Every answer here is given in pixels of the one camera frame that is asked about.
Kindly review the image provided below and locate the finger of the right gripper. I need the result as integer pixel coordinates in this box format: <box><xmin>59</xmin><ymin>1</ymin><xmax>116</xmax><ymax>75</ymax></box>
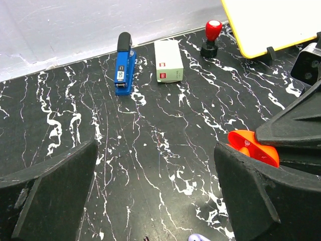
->
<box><xmin>255</xmin><ymin>81</ymin><xmax>320</xmax><ymax>148</ymax></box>

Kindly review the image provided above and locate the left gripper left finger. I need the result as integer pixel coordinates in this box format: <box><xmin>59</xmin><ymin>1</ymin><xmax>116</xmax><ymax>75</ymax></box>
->
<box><xmin>1</xmin><ymin>140</ymin><xmax>98</xmax><ymax>240</ymax></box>

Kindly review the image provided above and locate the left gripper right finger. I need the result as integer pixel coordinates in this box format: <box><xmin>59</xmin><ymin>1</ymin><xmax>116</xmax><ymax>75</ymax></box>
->
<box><xmin>214</xmin><ymin>142</ymin><xmax>320</xmax><ymax>240</ymax></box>

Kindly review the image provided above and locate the orange earbud charging case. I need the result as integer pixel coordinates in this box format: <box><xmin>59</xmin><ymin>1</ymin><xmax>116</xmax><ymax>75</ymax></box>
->
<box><xmin>228</xmin><ymin>130</ymin><xmax>280</xmax><ymax>168</ymax></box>

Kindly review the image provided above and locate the red emergency stop button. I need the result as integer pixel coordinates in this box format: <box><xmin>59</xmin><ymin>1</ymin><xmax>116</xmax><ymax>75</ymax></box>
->
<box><xmin>200</xmin><ymin>20</ymin><xmax>222</xmax><ymax>58</ymax></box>

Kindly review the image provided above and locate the white rectangular box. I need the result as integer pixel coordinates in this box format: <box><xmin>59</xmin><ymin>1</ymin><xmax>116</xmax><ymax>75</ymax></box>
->
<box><xmin>154</xmin><ymin>40</ymin><xmax>184</xmax><ymax>83</ymax></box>

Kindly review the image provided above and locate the blue black stapler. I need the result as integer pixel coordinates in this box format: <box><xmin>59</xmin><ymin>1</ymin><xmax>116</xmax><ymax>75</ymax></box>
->
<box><xmin>114</xmin><ymin>32</ymin><xmax>136</xmax><ymax>96</ymax></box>

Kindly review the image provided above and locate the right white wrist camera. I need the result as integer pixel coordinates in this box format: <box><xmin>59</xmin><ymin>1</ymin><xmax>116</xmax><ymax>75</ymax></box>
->
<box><xmin>290</xmin><ymin>43</ymin><xmax>320</xmax><ymax>85</ymax></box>

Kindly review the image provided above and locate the white whiteboard wooden frame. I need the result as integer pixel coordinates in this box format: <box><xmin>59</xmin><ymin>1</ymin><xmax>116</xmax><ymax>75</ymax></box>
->
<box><xmin>222</xmin><ymin>0</ymin><xmax>320</xmax><ymax>59</ymax></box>

